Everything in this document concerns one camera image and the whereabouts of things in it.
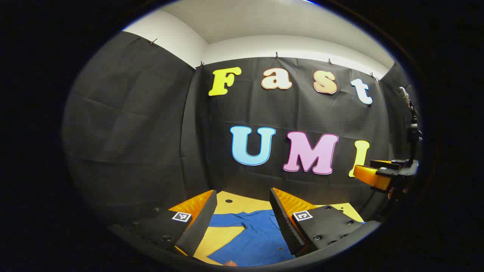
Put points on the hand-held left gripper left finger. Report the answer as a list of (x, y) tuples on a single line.
[(200, 223)]

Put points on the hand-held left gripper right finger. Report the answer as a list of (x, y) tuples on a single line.
[(283, 223)]

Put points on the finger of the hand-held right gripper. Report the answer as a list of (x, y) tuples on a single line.
[(368, 175), (385, 164)]

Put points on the blue jacket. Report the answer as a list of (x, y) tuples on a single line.
[(257, 241)]

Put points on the black backdrop cloth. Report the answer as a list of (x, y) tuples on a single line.
[(151, 132)]

